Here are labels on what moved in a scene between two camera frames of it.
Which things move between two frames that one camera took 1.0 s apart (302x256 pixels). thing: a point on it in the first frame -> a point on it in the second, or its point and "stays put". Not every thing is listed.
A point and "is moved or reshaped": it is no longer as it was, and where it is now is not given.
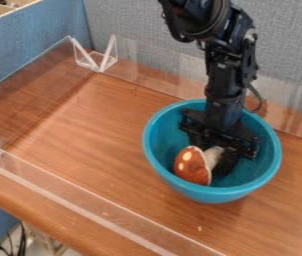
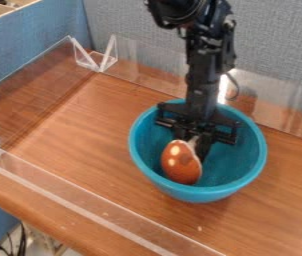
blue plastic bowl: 257,173 is moved or reshaped
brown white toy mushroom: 194,163 is moved or reshaped
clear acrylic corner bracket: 94,60 stays put
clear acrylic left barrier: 16,101 stays put
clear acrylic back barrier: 288,77 stays put
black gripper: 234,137 -> 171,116
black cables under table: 22,249 stays put
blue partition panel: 15,39 stays put
